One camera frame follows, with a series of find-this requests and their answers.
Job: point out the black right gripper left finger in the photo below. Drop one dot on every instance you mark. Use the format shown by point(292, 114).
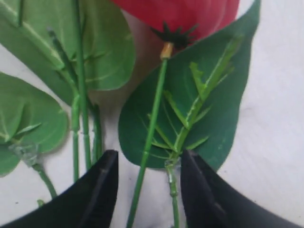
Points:
point(88, 203)

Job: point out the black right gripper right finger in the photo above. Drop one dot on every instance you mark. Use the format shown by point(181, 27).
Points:
point(210, 202)

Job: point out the artificial red flower plant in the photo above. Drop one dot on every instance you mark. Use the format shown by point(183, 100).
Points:
point(190, 100)

